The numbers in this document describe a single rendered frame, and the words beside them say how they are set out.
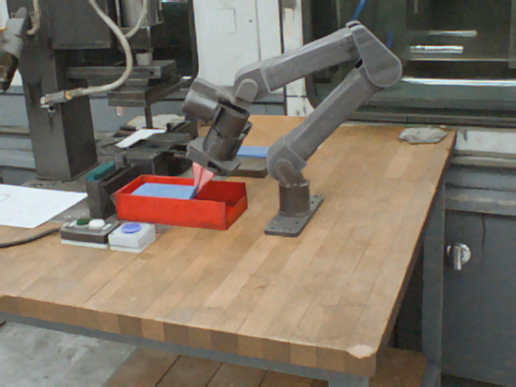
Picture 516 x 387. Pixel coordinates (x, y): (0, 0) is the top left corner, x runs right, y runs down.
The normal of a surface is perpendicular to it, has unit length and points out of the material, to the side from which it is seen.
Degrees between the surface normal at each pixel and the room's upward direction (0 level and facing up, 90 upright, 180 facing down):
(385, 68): 90
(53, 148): 90
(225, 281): 0
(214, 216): 90
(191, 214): 90
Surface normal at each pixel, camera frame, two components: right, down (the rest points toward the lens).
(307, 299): -0.09, -0.95
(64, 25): -0.41, 0.30
